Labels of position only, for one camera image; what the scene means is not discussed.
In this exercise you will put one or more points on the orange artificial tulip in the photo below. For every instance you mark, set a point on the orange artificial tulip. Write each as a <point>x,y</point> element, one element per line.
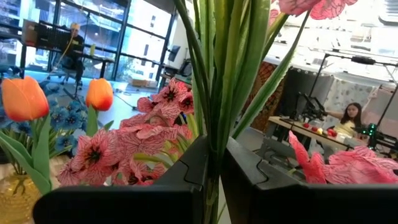
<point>23,98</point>
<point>99,93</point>

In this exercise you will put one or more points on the black background robot arm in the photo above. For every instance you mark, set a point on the black background robot arm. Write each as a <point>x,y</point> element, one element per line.
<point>311,109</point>

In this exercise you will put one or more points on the pink artificial flower bunch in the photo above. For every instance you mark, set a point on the pink artificial flower bunch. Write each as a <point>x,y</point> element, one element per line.
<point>140,140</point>
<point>351,168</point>
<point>230,62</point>

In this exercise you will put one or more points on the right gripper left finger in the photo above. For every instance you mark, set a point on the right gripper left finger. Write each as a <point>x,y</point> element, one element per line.
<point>140,205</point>

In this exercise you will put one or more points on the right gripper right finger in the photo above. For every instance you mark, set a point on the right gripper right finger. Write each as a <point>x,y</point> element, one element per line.
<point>295,205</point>

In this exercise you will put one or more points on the yellow glass vase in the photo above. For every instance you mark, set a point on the yellow glass vase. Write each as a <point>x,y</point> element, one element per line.
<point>15,202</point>

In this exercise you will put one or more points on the orange patterned fabric panel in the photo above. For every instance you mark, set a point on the orange patterned fabric panel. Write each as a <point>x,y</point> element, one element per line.
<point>264,77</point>

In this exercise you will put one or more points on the wooden background table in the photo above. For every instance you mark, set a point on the wooden background table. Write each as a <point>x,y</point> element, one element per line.
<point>289,123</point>

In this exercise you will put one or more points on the person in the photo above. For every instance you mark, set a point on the person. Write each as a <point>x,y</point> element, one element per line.
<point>351,119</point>
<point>74,46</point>

